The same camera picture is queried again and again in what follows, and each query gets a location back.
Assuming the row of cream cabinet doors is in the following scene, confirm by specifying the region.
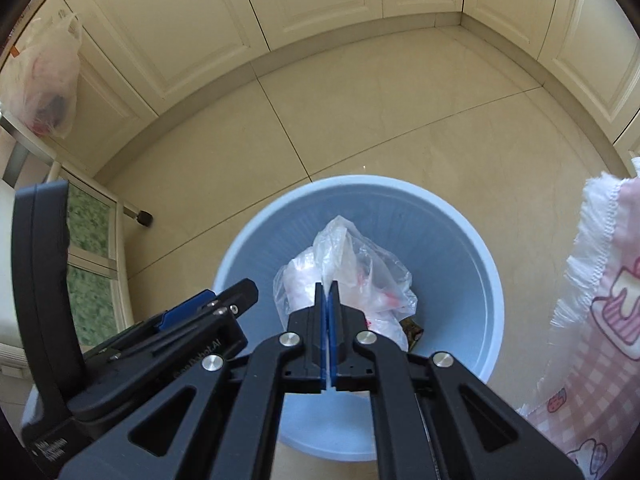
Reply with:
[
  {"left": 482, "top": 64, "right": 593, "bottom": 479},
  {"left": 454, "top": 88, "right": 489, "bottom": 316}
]
[{"left": 0, "top": 0, "right": 640, "bottom": 178}]

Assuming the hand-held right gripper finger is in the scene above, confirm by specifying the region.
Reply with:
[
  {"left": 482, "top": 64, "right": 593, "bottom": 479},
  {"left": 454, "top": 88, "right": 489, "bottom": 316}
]
[
  {"left": 329, "top": 282, "right": 586, "bottom": 480},
  {"left": 57, "top": 282, "right": 329, "bottom": 480}
]

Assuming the hanging translucent plastic bag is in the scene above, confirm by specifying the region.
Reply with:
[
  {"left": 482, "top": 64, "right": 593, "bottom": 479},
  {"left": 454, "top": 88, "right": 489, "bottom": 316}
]
[{"left": 0, "top": 10, "right": 84, "bottom": 141}]

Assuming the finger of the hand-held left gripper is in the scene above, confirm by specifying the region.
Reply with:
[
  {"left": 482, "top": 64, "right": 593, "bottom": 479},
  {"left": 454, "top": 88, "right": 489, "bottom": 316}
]
[
  {"left": 214, "top": 279, "right": 260, "bottom": 319},
  {"left": 154, "top": 289, "right": 219, "bottom": 332}
]

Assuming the light blue plastic bin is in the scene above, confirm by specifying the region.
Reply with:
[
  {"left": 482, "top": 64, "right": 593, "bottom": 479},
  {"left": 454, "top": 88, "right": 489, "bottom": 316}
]
[{"left": 212, "top": 175, "right": 504, "bottom": 462}]

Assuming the clear plastic bag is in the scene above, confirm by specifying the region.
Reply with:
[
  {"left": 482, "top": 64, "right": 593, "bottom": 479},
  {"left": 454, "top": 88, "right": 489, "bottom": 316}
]
[{"left": 272, "top": 215, "right": 419, "bottom": 352}]

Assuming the pink checkered tablecloth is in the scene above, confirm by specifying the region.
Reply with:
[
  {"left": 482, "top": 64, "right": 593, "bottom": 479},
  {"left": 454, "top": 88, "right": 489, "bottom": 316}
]
[{"left": 516, "top": 156, "right": 640, "bottom": 480}]

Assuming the brown snack wrapper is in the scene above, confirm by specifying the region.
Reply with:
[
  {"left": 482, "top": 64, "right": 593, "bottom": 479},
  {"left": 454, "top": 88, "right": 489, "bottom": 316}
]
[{"left": 399, "top": 316, "right": 425, "bottom": 355}]

